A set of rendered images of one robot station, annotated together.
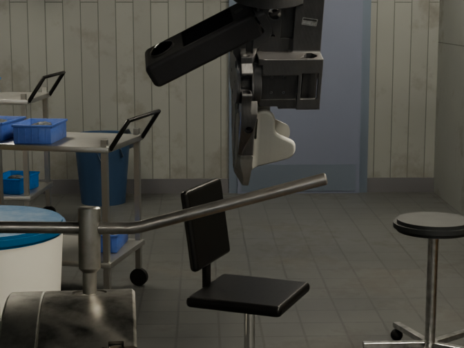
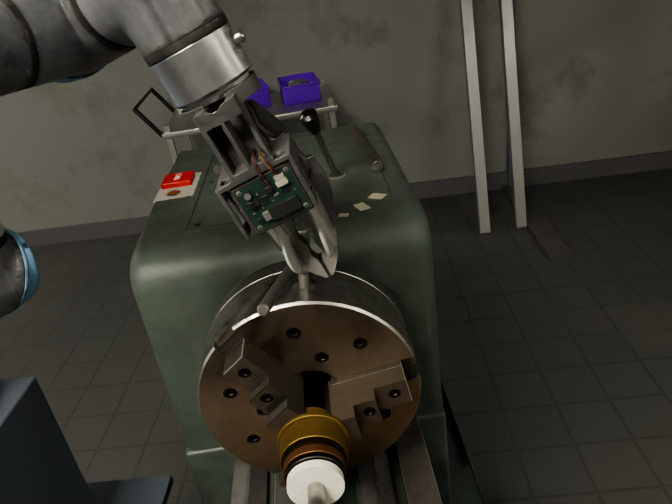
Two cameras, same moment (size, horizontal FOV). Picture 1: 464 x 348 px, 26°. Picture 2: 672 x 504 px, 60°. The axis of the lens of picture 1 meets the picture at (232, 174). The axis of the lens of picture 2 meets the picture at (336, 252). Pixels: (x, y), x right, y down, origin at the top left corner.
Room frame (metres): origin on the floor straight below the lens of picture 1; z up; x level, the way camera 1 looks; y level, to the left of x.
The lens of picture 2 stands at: (1.08, -0.53, 1.63)
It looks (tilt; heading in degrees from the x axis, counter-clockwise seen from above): 27 degrees down; 96
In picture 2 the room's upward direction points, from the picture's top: 9 degrees counter-clockwise
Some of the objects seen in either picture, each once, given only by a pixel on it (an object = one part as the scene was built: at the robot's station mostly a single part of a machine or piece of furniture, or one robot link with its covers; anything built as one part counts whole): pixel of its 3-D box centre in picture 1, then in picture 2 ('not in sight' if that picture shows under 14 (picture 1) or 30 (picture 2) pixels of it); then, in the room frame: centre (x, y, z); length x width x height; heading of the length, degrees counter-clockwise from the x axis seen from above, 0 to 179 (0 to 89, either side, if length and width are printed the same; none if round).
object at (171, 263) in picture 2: not in sight; (294, 261); (0.88, 0.54, 1.06); 0.59 x 0.48 x 0.39; 96
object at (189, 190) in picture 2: not in sight; (182, 198); (0.68, 0.54, 1.23); 0.13 x 0.08 x 0.06; 96
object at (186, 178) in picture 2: not in sight; (178, 181); (0.67, 0.57, 1.26); 0.06 x 0.06 x 0.02; 6
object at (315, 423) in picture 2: not in sight; (313, 450); (0.96, 0.00, 1.08); 0.09 x 0.09 x 0.09; 6
